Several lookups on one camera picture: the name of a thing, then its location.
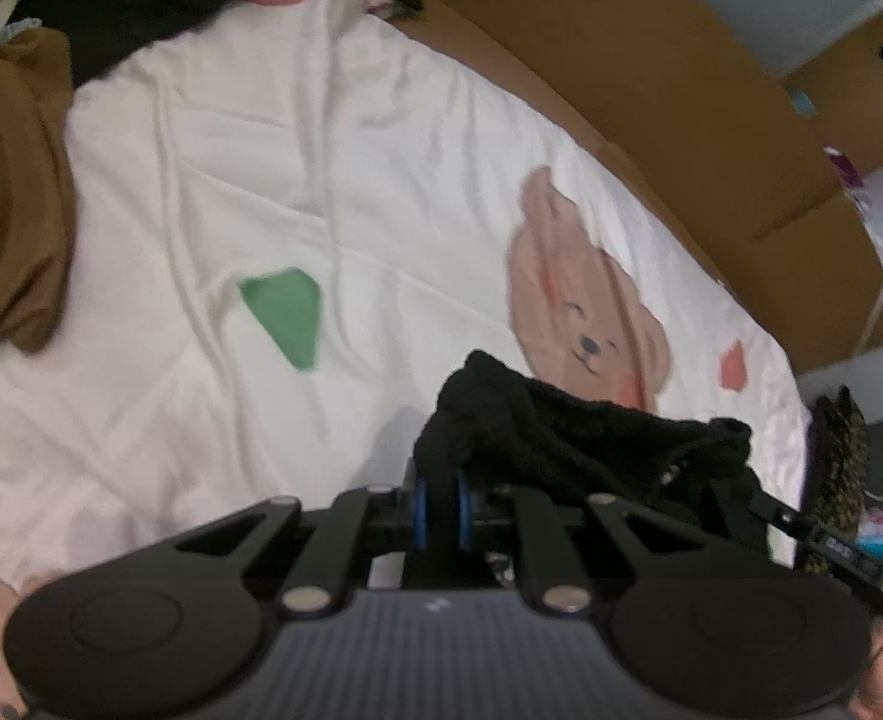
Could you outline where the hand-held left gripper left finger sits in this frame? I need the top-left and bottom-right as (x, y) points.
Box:
(173, 465), (434, 620)

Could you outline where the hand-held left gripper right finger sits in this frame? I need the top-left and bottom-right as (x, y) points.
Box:
(452, 469), (705, 620)

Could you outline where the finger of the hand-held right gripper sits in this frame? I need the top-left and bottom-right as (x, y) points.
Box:
(745, 484), (813, 537)

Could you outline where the black garment with patterned lining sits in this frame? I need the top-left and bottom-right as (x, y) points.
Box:
(412, 349), (768, 567)

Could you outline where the leopard print cloth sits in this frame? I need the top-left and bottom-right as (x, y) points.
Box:
(805, 386), (873, 578)

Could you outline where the purple white label strip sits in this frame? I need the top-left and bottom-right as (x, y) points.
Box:
(824, 146), (873, 215)

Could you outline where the white bear print blanket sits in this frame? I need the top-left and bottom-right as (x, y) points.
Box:
(0, 0), (813, 593)

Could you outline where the cardboard box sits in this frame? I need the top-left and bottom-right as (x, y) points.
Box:
(782, 0), (883, 188)
(392, 0), (883, 376)

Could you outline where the brown garment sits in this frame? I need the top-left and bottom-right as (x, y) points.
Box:
(0, 26), (79, 365)

